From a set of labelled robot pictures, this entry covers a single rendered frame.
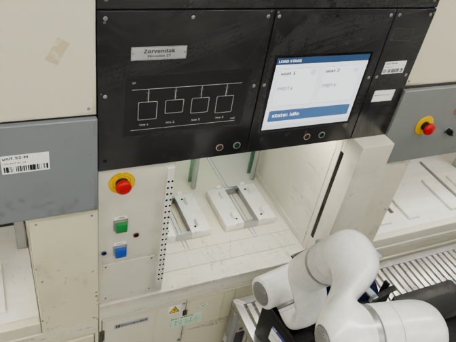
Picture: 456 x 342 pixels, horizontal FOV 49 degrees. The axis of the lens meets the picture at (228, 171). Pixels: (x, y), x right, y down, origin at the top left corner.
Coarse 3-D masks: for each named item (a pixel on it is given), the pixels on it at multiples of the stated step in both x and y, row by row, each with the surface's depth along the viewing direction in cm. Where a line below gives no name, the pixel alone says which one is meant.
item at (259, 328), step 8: (264, 312) 160; (272, 312) 155; (264, 320) 161; (272, 320) 157; (280, 320) 153; (256, 328) 166; (264, 328) 162; (272, 328) 158; (280, 328) 153; (288, 328) 171; (304, 328) 171; (264, 336) 163; (272, 336) 159; (280, 336) 154; (288, 336) 151; (296, 336) 169; (304, 336) 169; (312, 336) 170
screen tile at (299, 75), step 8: (280, 72) 125; (288, 72) 126; (296, 72) 127; (304, 72) 128; (280, 80) 126; (288, 80) 127; (296, 80) 128; (304, 80) 129; (312, 80) 131; (304, 88) 131; (312, 88) 132; (280, 96) 130; (288, 96) 131; (296, 96) 132; (304, 96) 133; (312, 96) 134; (272, 104) 130; (280, 104) 132; (288, 104) 133
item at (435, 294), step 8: (448, 280) 187; (424, 288) 182; (432, 288) 183; (440, 288) 183; (448, 288) 184; (400, 296) 177; (408, 296) 178; (416, 296) 179; (424, 296) 179; (432, 296) 180; (440, 296) 180; (448, 296) 181; (432, 304) 177; (440, 304) 177; (448, 304) 178; (440, 312) 174; (448, 312) 175; (448, 320) 171; (448, 328) 169
